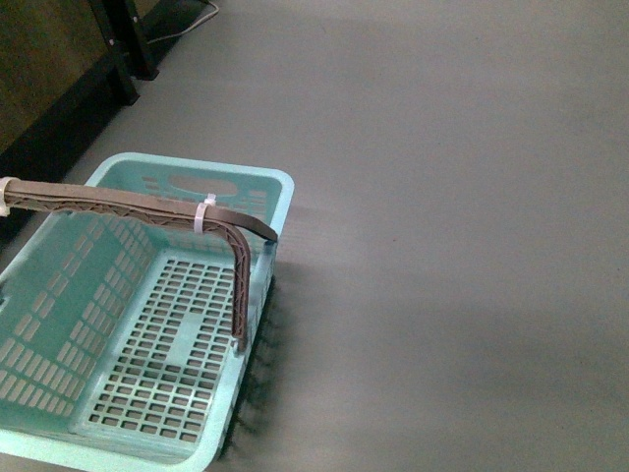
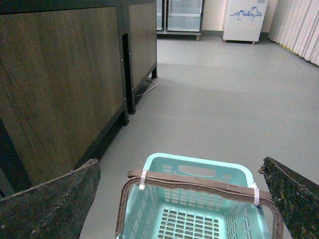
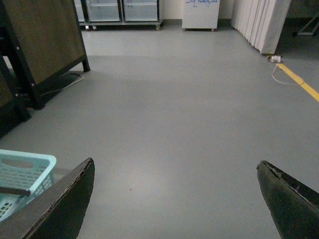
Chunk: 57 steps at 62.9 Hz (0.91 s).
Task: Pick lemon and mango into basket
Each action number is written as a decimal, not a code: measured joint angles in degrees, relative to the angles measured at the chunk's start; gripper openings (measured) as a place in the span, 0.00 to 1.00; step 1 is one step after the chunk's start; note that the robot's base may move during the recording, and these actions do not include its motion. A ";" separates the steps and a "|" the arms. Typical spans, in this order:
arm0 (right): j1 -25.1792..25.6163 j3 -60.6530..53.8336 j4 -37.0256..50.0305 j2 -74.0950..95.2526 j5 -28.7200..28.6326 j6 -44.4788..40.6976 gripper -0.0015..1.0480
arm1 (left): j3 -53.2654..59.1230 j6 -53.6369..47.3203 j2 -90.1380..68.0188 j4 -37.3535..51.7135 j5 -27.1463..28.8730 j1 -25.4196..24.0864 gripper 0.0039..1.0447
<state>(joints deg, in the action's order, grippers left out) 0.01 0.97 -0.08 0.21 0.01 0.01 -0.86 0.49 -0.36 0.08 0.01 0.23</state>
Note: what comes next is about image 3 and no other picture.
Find light blue plastic basket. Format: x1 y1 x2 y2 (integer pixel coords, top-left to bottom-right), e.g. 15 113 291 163
0 149 56 221

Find glass door display fridge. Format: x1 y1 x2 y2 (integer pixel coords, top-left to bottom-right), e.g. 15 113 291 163
74 0 164 31

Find brown basket handle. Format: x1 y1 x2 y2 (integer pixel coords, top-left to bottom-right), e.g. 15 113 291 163
0 187 31 197

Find white folding partition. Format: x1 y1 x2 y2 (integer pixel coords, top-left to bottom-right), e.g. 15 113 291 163
231 0 291 55

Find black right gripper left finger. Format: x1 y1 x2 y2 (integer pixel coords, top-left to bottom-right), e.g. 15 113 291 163
0 157 95 239

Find white power adapter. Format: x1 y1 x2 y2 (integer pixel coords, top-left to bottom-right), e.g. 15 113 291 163
269 55 282 63

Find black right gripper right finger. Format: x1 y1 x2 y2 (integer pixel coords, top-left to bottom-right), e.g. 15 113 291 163
257 160 319 239

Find white chest freezer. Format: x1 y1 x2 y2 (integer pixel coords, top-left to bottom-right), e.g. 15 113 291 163
182 0 220 31

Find wooden panel black frame stand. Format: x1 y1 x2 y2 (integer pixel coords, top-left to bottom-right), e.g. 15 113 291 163
0 0 90 135

